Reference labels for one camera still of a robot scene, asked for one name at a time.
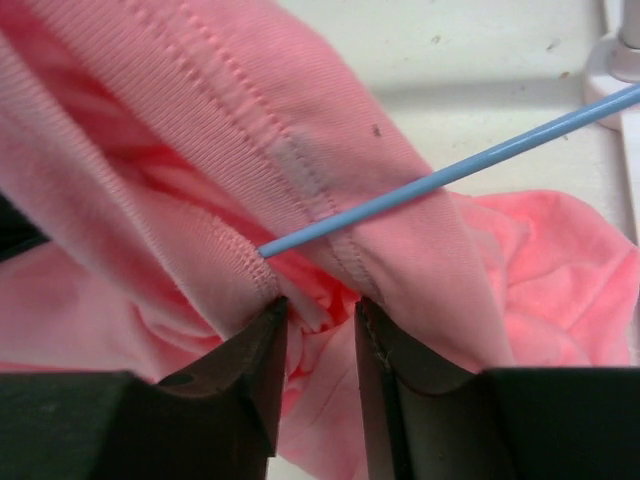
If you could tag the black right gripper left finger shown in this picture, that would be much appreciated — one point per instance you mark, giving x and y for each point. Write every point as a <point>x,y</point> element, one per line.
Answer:
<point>217,418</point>

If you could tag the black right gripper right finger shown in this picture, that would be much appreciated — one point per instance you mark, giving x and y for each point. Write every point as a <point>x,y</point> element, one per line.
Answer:
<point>426,418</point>

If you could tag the pink t shirt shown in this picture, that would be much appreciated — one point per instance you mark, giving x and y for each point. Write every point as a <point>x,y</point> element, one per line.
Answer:
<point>158,144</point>

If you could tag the light blue wire hanger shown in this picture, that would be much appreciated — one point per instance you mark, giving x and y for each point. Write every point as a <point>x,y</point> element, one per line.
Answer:
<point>611,104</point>

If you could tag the white clothes rack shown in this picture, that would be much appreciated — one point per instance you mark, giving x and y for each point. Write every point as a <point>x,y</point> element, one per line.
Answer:
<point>613,64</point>

